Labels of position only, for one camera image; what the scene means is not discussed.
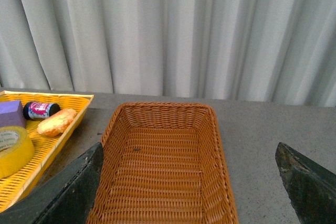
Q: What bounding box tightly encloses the purple foam block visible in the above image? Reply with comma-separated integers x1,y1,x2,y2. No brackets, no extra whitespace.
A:
0,100,26,128

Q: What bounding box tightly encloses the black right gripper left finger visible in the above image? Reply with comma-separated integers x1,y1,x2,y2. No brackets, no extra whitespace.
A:
1,143,104,223

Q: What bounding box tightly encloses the toy bread loaf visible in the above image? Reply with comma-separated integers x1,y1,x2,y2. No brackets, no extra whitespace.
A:
37,109,77,137

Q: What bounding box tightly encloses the yellow wicker basket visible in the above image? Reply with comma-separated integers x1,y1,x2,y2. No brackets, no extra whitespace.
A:
1,90,94,212

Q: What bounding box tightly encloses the small dark labelled bottle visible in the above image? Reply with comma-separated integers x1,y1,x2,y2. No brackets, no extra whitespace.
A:
23,101,61,120

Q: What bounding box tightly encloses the yellow tape roll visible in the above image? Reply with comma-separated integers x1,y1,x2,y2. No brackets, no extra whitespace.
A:
1,126,35,179

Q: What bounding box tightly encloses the brown wicker basket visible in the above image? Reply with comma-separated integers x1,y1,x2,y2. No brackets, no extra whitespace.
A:
87,102,238,223

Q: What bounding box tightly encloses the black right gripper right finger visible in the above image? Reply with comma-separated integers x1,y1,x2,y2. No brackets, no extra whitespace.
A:
275,142,335,223

